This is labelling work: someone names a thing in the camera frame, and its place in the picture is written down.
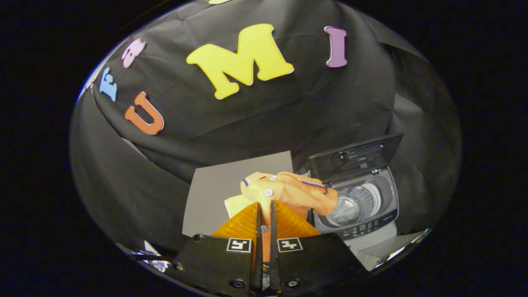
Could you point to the white and blue papers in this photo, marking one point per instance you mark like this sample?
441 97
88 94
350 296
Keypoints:
154 258

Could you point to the grey washing machine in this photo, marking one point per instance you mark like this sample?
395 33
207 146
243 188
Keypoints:
371 222

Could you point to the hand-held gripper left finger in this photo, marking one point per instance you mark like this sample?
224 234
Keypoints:
214 264

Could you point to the dark washing machine lid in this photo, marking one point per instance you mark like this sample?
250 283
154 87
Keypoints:
354 159

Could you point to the yellow polo shirt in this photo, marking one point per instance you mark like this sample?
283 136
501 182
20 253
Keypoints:
288 189

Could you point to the grey cabinet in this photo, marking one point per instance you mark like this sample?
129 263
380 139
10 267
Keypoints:
214 185

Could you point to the black backdrop cloth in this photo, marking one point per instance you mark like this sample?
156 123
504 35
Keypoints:
255 119

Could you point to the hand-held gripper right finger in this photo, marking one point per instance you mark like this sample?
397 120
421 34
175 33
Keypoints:
317 264

